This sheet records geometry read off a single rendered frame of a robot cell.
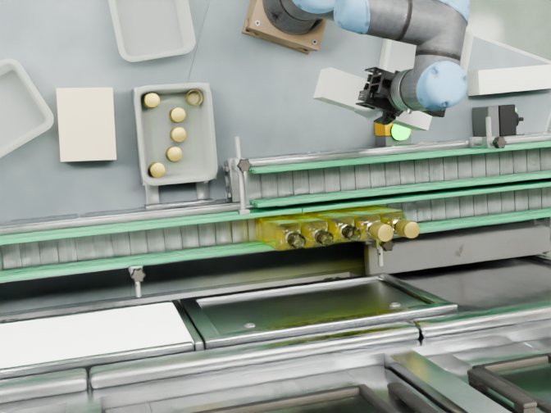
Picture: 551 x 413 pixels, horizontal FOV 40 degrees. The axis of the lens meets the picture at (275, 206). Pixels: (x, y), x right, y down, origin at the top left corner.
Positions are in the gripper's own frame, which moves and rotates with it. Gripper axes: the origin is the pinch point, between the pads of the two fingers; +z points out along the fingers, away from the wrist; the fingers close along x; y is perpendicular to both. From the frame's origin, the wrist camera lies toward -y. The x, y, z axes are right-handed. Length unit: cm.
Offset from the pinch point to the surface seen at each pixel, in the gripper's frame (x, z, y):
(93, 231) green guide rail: 42, 13, 47
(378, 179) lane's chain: 14.4, 21.2, -13.8
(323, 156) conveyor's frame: 12.9, 21.3, 0.9
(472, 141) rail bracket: -0.8, 19.2, -33.9
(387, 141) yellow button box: 4.5, 26.7, -15.6
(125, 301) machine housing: 58, 30, 35
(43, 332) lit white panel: 61, -1, 52
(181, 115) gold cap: 12.5, 27.8, 34.3
